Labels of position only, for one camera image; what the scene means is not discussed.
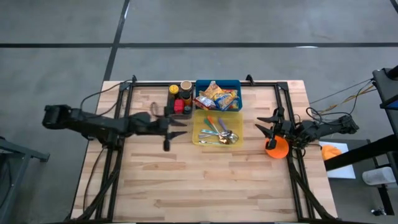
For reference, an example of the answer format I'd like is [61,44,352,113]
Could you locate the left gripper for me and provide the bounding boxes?
[149,116,188,152]

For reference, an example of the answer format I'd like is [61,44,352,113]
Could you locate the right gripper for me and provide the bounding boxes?
[254,107,295,151]

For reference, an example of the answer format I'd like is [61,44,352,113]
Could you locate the green handled gold spoon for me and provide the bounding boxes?
[203,118,228,146]

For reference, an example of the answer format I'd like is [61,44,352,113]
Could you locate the teal handled spoon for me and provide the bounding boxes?
[198,129,231,138]

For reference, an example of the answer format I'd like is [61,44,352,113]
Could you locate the orange handled large spoon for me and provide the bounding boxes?
[207,116,239,143]

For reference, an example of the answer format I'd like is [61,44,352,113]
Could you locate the red white snack bag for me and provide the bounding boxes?
[193,95,218,111]

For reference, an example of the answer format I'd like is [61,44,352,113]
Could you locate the purple handled spoon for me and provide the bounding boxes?
[217,118,233,138]

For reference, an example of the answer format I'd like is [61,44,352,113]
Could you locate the blue patterned snack bag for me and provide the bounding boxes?
[214,91,240,112]

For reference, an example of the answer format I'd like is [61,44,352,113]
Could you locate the yellow snack bag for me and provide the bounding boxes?
[202,80,225,101]

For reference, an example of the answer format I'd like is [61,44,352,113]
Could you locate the orange plastic cup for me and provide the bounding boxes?
[264,135,290,159]

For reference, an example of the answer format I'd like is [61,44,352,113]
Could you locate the yellow translucent plastic bin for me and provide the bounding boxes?
[192,109,244,147]

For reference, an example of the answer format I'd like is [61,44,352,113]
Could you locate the grey translucent plastic bin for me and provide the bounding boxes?
[166,83,194,121]

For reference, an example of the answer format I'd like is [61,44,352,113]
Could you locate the blue plastic bin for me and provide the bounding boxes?
[195,79,243,112]

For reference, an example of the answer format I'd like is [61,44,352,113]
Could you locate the white paper sheet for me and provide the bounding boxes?
[318,141,357,180]

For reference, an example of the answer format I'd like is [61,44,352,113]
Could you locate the black diagonal beam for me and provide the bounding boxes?
[324,134,398,172]

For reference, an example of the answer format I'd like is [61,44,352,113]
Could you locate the white cylinder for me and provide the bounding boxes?
[362,167,397,187]

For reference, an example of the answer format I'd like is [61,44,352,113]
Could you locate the grey metal table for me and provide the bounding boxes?
[0,136,50,224]

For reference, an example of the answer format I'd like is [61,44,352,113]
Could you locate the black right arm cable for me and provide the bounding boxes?
[292,107,354,150]

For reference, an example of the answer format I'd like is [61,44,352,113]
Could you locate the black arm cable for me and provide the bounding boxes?
[292,107,354,150]
[80,80,134,119]

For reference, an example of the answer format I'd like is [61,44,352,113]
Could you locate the black aluminium table frame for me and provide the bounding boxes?
[63,74,338,224]

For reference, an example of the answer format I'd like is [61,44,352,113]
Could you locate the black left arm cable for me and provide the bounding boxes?
[80,80,134,119]

